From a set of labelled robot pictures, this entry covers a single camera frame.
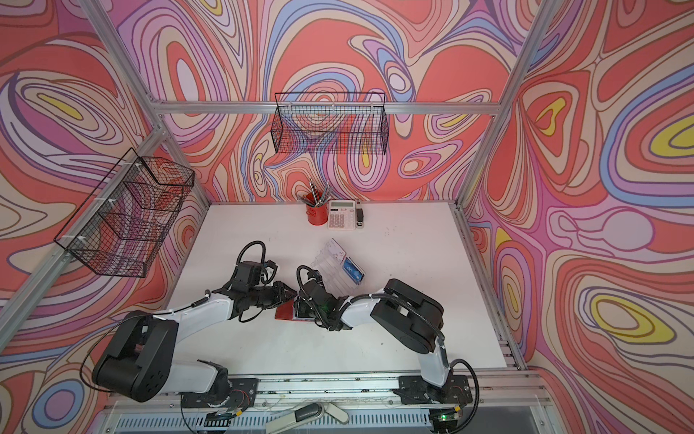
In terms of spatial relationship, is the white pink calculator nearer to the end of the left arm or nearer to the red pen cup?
the red pen cup

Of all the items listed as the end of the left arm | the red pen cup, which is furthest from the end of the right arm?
the red pen cup

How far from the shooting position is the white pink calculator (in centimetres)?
113

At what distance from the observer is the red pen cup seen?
3.53 feet

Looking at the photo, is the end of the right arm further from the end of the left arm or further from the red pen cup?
the red pen cup

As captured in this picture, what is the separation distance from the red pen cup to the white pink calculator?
2 cm
